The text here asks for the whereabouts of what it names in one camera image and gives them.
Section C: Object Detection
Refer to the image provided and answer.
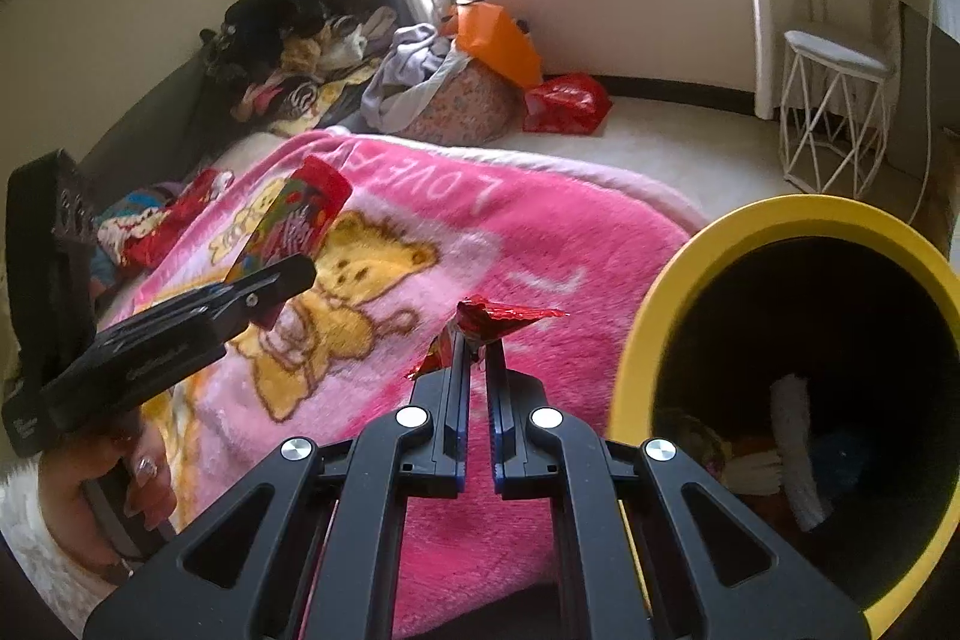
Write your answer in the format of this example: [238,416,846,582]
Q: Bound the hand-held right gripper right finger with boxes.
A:
[484,340,871,640]

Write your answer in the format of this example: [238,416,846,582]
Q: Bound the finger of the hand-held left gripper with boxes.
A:
[202,254,316,341]

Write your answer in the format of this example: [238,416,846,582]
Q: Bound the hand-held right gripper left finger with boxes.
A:
[82,332,473,640]

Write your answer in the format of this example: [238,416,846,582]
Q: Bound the red printed snack packet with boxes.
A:
[225,155,353,285]

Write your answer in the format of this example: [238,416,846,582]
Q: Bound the red foil candy wrapper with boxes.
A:
[405,297,565,382]

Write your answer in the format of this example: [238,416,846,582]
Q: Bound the colourful wrapper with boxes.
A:
[660,407,728,468]

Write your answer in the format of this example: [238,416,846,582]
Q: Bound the yellow-rimmed black trash bin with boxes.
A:
[606,195,960,640]

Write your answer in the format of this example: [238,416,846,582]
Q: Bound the person's left forearm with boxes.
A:
[0,467,128,618]

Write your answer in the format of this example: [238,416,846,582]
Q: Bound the person's left hand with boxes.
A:
[37,419,177,566]

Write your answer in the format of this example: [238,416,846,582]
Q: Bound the colourful printed clothes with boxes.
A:
[90,182,181,281]

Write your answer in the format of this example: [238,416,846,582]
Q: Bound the red printed cloth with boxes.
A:
[120,167,233,270]

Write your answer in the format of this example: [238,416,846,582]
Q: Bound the cream bed mattress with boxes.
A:
[199,130,301,169]

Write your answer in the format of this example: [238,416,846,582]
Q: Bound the green bed headboard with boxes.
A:
[75,47,248,191]

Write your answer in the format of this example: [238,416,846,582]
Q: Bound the pink bear printed blanket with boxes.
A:
[97,128,710,640]

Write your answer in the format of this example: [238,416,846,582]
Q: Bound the mixed clothes pile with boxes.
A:
[232,6,398,139]

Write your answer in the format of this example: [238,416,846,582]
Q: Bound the floral laundry basket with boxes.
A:
[401,59,522,146]

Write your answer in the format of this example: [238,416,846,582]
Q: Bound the grey clothes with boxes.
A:
[361,23,462,135]

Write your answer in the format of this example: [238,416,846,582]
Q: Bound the red plastic bag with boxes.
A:
[523,72,612,135]

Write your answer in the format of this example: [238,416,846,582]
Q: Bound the orange shopping bag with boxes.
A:
[439,0,545,90]

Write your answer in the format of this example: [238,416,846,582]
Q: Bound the white window seat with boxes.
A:
[435,0,758,94]

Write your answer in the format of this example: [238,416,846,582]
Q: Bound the white vanity table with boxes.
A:
[896,0,960,214]

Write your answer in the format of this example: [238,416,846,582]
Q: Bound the white wire stool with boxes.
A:
[776,29,897,199]

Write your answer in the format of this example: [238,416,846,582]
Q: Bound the white cable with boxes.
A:
[907,0,938,229]

